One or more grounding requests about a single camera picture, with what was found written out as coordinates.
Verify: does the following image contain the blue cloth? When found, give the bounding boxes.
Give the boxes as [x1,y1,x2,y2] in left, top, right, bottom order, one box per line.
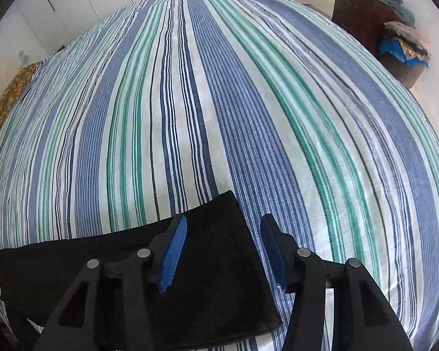
[379,38,407,62]

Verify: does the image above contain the pink cloth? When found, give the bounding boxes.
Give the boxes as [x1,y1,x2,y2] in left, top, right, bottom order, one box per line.
[384,21,431,57]

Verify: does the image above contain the brown pouf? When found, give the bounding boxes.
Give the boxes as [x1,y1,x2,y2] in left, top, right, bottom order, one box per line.
[382,55,428,89]

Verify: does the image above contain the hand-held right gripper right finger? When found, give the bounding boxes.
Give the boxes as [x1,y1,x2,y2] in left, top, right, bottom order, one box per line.
[260,213,414,351]

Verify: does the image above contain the orange floral cloth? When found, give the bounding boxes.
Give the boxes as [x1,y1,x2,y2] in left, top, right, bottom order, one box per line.
[0,62,39,147]

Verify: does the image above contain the striped bed sheet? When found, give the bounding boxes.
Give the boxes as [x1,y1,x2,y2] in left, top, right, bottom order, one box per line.
[0,0,439,351]

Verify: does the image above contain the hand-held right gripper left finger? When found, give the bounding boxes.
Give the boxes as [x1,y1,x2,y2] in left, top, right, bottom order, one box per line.
[33,214,189,351]

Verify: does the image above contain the dark wooden cabinet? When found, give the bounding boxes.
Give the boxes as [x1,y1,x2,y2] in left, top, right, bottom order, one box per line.
[331,0,403,57]

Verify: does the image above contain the black pants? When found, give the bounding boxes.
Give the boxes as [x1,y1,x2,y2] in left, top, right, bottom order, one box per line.
[0,190,283,351]

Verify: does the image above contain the white wardrobe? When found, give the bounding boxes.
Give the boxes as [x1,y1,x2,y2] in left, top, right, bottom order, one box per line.
[0,0,258,66]

